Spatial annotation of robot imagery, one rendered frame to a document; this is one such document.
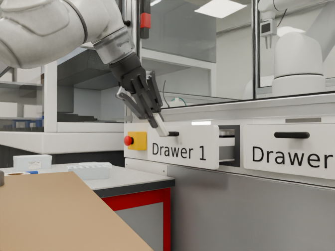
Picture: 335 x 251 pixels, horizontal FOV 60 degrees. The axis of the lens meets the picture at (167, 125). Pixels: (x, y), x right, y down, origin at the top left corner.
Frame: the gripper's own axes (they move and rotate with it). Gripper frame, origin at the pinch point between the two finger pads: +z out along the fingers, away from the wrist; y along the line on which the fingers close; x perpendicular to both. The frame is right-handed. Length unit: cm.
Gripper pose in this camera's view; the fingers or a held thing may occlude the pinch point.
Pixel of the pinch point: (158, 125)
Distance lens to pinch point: 78.7
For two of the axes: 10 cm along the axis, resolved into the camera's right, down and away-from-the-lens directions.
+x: -6.2, 0.1, 7.9
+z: 4.5, 8.3, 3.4
